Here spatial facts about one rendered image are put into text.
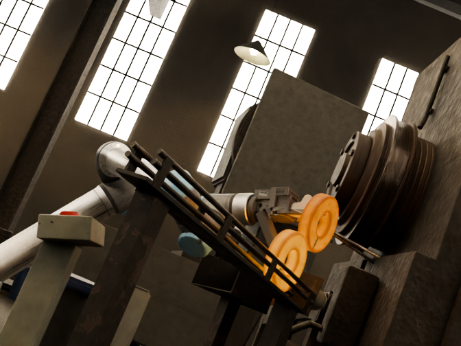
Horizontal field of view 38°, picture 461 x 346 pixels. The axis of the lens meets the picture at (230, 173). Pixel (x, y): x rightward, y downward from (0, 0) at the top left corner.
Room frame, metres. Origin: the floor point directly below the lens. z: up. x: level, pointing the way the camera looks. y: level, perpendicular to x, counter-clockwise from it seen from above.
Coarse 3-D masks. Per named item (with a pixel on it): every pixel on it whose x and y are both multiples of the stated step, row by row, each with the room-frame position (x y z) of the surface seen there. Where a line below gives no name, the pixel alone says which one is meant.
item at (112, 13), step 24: (96, 0) 8.68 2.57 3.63; (120, 0) 8.72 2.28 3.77; (168, 0) 12.06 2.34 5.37; (96, 24) 8.68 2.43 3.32; (72, 48) 8.68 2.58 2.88; (96, 48) 8.66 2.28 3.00; (72, 72) 8.68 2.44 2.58; (48, 96) 8.66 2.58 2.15; (72, 96) 8.60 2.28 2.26; (48, 120) 8.68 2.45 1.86; (24, 144) 8.63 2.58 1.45; (48, 144) 8.56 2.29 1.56; (24, 168) 8.68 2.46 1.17; (0, 192) 8.60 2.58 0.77; (24, 192) 8.56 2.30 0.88; (0, 216) 8.68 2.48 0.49
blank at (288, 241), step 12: (276, 240) 1.62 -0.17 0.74; (288, 240) 1.62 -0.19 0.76; (300, 240) 1.66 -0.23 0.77; (276, 252) 1.60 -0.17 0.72; (288, 252) 1.63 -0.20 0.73; (300, 252) 1.68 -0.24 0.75; (264, 264) 1.62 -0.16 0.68; (288, 264) 1.70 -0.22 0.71; (300, 264) 1.70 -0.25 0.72; (276, 276) 1.62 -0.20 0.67; (288, 276) 1.67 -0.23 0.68; (288, 288) 1.69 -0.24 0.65
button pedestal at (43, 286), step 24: (48, 216) 1.40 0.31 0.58; (72, 216) 1.40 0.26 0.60; (48, 240) 1.46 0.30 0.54; (72, 240) 1.42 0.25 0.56; (96, 240) 1.49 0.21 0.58; (48, 264) 1.47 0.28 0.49; (72, 264) 1.52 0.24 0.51; (24, 288) 1.47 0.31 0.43; (48, 288) 1.47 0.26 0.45; (24, 312) 1.47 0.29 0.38; (48, 312) 1.49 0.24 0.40; (0, 336) 1.47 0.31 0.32; (24, 336) 1.47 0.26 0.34
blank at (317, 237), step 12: (312, 204) 1.68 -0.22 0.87; (324, 204) 1.69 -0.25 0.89; (336, 204) 1.74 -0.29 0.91; (312, 216) 1.67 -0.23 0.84; (324, 216) 1.75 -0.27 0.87; (336, 216) 1.77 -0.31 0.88; (300, 228) 1.69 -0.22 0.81; (312, 228) 1.68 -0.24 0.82; (324, 228) 1.76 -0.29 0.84; (312, 240) 1.71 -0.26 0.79; (324, 240) 1.76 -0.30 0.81
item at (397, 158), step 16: (400, 128) 2.04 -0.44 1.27; (400, 144) 1.99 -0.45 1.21; (400, 160) 1.98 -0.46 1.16; (384, 176) 1.96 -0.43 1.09; (400, 176) 1.97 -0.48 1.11; (384, 192) 1.98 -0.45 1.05; (368, 208) 2.00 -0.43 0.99; (384, 208) 2.00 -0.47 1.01; (368, 224) 2.04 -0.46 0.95; (336, 240) 2.27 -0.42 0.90; (352, 240) 2.14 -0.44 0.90; (368, 240) 2.10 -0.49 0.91
